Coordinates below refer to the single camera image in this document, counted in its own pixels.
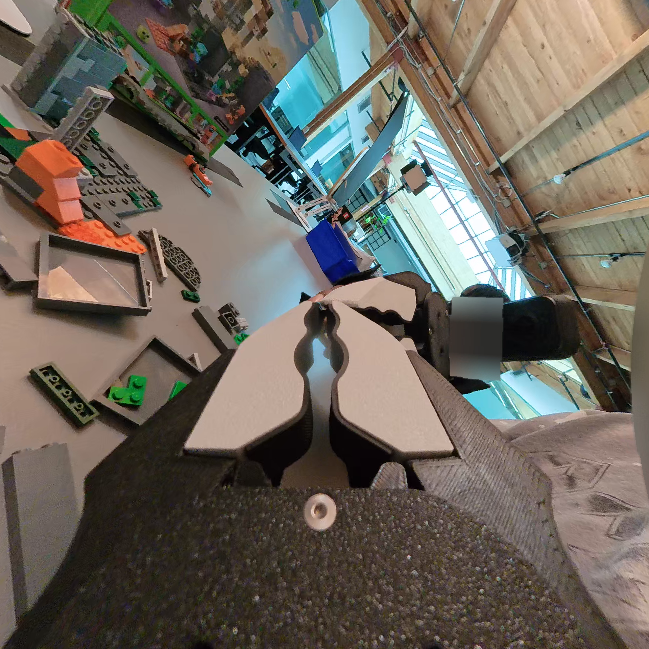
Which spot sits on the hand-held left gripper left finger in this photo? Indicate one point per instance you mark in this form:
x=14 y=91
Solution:
x=248 y=406

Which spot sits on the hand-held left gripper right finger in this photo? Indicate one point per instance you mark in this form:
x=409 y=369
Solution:
x=395 y=406

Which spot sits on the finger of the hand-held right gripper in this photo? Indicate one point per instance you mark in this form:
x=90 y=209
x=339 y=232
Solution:
x=409 y=346
x=380 y=294

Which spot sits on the green lego corner piece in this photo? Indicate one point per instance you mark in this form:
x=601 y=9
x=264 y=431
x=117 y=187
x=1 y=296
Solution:
x=129 y=390

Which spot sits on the dark grey long lego brick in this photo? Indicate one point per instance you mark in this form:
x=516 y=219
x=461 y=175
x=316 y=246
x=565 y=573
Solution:
x=213 y=330

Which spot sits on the dark grey half-round lego plate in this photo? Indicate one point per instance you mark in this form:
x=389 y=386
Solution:
x=183 y=262

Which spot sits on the thin light grey lego plate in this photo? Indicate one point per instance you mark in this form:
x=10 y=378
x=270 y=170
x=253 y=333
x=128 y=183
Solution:
x=155 y=254

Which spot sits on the dark green holed lego plate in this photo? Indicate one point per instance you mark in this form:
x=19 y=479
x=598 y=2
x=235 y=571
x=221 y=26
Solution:
x=63 y=395

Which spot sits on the orange lego plate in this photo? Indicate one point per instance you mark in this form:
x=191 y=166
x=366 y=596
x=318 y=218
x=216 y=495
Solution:
x=106 y=238

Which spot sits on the small orange lego piece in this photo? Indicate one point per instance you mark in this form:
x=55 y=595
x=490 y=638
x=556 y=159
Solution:
x=198 y=170

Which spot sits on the grey lego baseplate build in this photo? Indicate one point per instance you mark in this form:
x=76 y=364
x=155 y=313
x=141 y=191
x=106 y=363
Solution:
x=91 y=172

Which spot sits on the lego set box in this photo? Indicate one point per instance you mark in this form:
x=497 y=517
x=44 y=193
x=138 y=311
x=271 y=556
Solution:
x=213 y=51

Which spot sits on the orange lego slope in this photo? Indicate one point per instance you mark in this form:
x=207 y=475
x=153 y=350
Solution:
x=56 y=177

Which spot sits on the blue storage bin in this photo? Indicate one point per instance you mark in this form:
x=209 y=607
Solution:
x=330 y=254

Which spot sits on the studio light on stand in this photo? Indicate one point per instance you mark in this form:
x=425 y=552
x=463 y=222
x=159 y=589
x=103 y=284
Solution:
x=414 y=177

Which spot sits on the person's bleached grey clothing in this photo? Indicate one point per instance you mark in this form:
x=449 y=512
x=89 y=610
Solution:
x=588 y=527

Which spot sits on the small dark grey lego frame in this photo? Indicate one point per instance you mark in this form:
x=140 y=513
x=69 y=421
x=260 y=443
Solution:
x=157 y=360

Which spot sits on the dark grey lego window frame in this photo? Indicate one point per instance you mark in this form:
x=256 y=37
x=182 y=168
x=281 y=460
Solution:
x=91 y=279

